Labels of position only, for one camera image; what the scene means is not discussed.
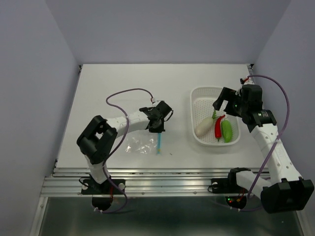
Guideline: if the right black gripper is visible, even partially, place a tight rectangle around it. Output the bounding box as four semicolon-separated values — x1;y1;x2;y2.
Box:
211;87;248;118

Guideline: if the clear zip top bag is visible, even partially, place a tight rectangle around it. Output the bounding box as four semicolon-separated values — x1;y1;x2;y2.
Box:
125;132;162;155

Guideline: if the green toy pepper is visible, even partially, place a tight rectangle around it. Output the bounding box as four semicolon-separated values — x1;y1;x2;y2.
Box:
221;119;233;143

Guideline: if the white toy radish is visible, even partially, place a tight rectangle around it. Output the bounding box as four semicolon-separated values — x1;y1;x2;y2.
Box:
194;110;217;137

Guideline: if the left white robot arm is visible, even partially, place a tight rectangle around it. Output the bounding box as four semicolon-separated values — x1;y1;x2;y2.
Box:
76;101;173;194

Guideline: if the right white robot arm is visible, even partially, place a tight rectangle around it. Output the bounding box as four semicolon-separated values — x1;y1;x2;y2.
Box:
212;85;315;213

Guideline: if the white perforated plastic basket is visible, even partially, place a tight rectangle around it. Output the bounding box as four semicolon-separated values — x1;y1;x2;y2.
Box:
190;86;241;147

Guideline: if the red toy chili pepper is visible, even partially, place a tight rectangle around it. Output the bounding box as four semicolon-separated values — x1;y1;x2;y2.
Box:
215;115;225;141

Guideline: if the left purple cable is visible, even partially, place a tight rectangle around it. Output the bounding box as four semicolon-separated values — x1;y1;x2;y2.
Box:
94;88;156;214

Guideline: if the purple cable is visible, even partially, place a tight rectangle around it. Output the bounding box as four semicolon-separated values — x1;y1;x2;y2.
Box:
228;75;290;212
94;88;156;214

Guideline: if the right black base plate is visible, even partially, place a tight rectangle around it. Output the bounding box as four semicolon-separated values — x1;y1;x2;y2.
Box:
208;178;232;194

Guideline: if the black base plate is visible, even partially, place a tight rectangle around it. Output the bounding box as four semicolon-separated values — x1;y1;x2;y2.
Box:
79;177;122;195
208;178;232;194

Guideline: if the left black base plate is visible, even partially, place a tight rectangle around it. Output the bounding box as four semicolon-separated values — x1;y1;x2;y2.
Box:
79;177;122;195

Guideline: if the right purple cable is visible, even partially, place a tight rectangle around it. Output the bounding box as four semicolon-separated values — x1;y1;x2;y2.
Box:
228;75;290;212

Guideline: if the aluminium frame rail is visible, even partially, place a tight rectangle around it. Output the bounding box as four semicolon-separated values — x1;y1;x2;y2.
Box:
40;168;230;198

